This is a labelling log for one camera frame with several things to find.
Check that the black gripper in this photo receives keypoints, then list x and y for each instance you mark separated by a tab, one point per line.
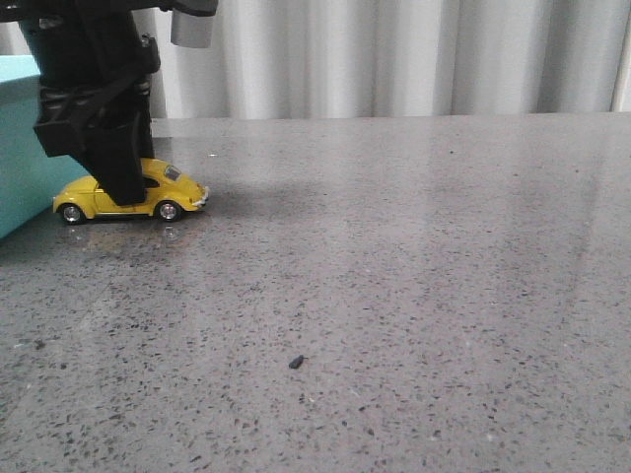
91	58

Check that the yellow toy beetle car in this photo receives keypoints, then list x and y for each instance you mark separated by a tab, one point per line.
170	193

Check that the light blue storage box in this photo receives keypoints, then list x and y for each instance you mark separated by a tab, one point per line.
29	177

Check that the white pleated curtain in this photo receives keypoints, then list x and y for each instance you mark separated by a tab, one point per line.
341	59

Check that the small black debris piece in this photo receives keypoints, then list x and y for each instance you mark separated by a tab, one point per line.
297	362

